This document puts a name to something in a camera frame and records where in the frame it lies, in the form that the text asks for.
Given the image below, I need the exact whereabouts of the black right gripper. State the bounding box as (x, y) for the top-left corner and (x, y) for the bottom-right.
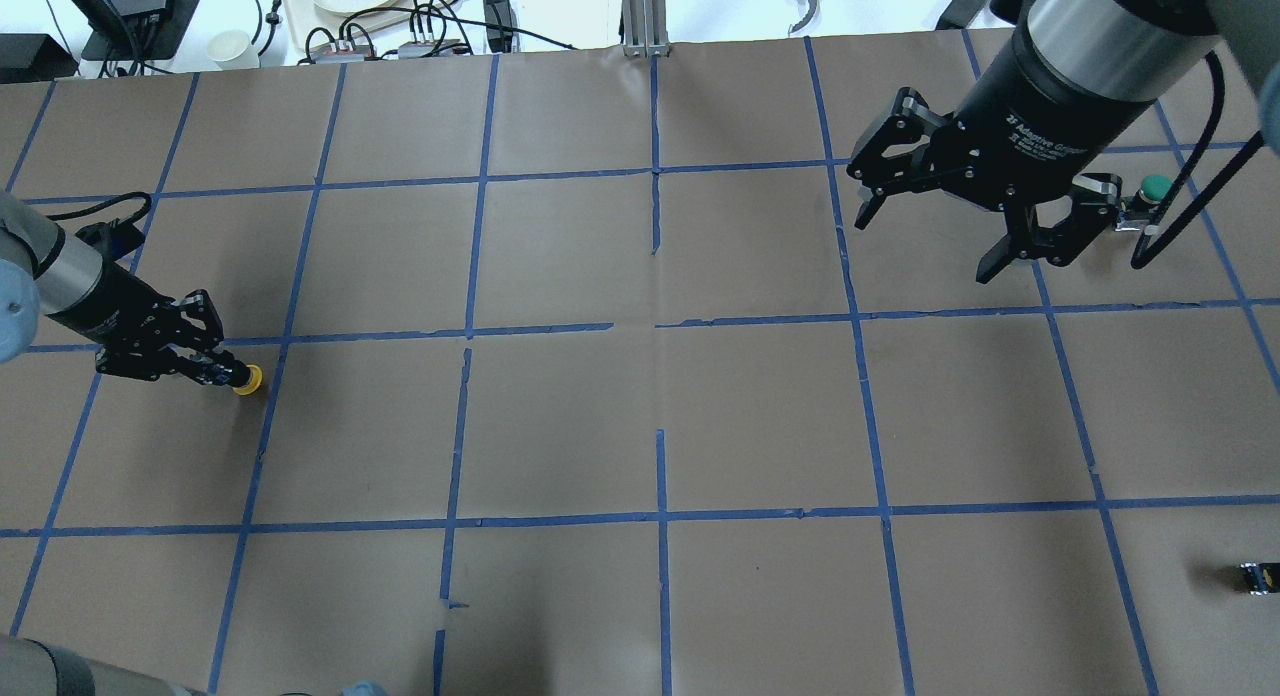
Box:
(847, 26), (1151, 283)

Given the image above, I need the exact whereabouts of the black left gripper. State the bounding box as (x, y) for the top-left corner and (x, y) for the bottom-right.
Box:
(58, 266), (227, 385)

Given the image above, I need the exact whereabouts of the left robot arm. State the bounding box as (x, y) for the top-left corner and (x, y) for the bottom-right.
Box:
(3, 193), (261, 390)

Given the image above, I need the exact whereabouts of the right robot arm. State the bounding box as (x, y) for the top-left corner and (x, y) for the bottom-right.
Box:
(847, 0), (1277, 283)

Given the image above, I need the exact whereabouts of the black monitor stand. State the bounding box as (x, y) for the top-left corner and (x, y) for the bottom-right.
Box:
(70, 0), (201, 64)

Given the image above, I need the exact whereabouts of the white paper cup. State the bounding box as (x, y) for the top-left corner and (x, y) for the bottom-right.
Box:
(206, 29), (260, 70)

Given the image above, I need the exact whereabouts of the green push button switch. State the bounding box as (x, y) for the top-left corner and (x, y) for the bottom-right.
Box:
(1114, 175), (1174, 237)

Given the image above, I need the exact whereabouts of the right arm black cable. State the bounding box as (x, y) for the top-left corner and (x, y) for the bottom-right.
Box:
(1130, 51), (1268, 270)

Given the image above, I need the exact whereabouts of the aluminium frame post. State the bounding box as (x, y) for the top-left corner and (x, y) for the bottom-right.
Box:
(620, 0), (671, 58)

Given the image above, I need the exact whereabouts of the red push button switch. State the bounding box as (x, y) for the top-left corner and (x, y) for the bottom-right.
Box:
(1238, 560), (1280, 596)

